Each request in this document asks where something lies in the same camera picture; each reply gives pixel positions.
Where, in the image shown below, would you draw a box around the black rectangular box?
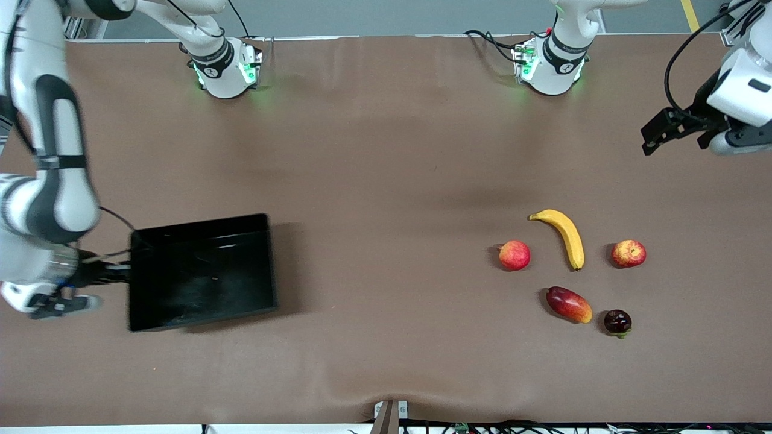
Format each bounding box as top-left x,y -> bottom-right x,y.
128,213 -> 279,333

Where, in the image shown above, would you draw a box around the red yellow apple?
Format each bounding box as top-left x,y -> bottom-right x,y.
498,240 -> 532,272
611,239 -> 647,268

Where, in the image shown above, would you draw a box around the yellow banana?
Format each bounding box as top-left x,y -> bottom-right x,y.
529,209 -> 586,271

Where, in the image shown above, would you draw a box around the red yellow mango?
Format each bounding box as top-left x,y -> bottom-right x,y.
546,286 -> 593,324

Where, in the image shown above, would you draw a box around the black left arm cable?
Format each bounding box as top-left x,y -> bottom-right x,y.
663,2 -> 738,115

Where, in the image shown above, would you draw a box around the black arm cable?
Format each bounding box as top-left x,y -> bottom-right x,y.
663,2 -> 738,115
228,0 -> 251,38

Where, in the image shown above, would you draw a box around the thin right gripper cable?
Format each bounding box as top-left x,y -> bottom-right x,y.
78,207 -> 138,263

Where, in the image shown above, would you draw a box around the black base cables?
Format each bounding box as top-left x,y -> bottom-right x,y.
463,29 -> 520,64

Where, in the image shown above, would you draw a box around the aluminium frame profile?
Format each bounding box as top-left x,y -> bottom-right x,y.
63,17 -> 102,40

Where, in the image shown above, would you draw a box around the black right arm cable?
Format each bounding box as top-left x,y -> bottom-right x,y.
228,0 -> 251,38

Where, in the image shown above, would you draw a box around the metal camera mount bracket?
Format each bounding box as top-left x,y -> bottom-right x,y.
373,400 -> 409,434

